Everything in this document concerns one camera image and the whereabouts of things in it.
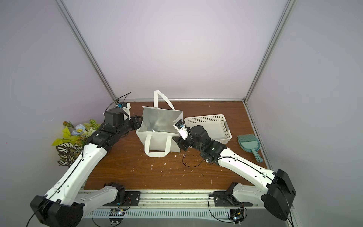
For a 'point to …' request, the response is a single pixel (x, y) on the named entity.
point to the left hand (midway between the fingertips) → (143, 116)
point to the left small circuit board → (116, 213)
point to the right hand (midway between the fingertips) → (176, 131)
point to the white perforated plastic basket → (216, 126)
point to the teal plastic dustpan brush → (249, 143)
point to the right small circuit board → (237, 215)
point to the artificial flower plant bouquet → (70, 146)
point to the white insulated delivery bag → (157, 130)
